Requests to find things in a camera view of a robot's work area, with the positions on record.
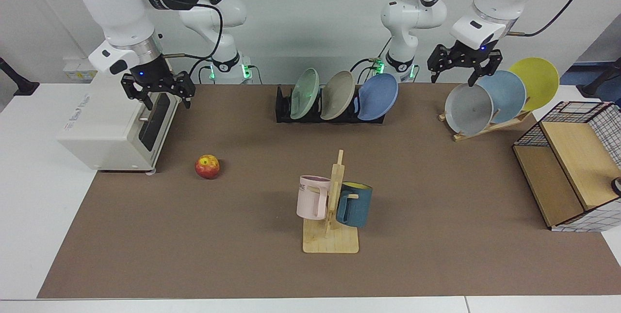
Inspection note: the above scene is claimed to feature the red yellow apple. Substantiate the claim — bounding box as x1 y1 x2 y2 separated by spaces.
195 154 220 180

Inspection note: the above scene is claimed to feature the grey plate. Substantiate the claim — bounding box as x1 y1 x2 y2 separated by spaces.
444 83 494 136

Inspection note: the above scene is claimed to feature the light blue plate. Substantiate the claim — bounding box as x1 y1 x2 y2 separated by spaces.
478 70 527 124

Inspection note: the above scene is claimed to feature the wooden plate rack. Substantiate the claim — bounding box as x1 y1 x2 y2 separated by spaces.
438 109 532 142

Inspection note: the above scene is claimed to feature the yellow plate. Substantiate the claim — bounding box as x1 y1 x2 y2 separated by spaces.
508 57 560 112

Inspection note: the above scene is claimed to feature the black dish rack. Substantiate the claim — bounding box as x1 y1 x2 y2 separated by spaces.
276 85 387 124

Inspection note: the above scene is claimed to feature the beige plate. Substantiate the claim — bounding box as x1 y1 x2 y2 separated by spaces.
320 70 357 121

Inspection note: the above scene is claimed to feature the pale green plate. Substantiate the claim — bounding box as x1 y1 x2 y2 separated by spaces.
290 68 321 120

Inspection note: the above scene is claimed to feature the pale toaster oven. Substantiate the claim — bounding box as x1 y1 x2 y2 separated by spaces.
57 58 181 175

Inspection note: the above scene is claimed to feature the black stand foot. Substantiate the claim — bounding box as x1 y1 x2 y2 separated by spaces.
0 57 40 96
576 57 621 99

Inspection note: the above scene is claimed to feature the brown table cloth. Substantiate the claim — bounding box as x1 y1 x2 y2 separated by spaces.
37 83 621 299

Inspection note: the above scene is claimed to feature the dark teal cup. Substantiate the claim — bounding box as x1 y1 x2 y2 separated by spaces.
336 182 373 229

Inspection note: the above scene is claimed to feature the pink cup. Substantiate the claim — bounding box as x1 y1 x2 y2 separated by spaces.
296 175 332 220

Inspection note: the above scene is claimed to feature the wooden cup stand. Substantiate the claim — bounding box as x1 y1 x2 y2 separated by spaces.
303 149 360 254

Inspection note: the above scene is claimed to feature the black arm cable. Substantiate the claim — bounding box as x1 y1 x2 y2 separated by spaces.
163 2 225 83
505 0 589 38

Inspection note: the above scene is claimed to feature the white wall socket box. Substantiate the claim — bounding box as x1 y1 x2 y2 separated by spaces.
63 59 100 84

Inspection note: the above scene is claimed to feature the wire basket with wooden floor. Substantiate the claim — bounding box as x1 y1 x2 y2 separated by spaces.
512 101 621 232

